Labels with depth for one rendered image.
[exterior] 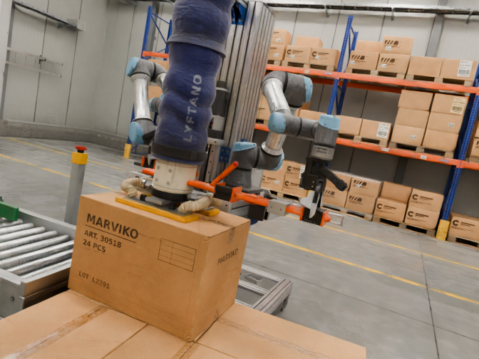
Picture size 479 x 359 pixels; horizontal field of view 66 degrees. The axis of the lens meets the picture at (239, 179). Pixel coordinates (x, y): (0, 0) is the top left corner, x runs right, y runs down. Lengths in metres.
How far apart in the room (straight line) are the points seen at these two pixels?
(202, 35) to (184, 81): 0.18
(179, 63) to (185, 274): 0.78
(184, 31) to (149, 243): 0.80
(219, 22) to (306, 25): 9.16
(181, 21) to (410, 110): 7.26
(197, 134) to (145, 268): 0.55
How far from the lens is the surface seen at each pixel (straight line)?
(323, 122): 1.32
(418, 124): 8.41
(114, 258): 1.55
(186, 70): 1.47
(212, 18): 1.49
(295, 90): 1.72
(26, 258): 2.05
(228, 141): 2.12
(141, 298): 1.51
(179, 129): 1.45
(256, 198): 1.38
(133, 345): 1.41
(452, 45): 10.07
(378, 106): 9.79
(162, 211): 1.44
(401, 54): 8.66
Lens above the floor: 1.31
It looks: 7 degrees down
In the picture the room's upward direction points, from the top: 11 degrees clockwise
